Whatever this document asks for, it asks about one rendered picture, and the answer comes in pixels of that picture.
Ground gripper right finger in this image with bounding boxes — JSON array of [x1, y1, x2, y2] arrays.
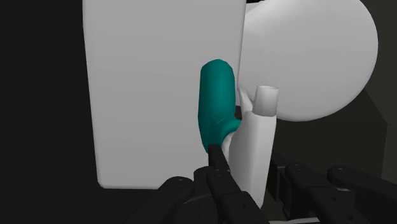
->
[[284, 162, 397, 224]]

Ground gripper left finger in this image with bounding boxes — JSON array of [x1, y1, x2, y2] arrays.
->
[[127, 144, 269, 224]]

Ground teal and white spray bottle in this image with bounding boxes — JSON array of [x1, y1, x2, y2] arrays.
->
[[197, 58, 279, 209]]

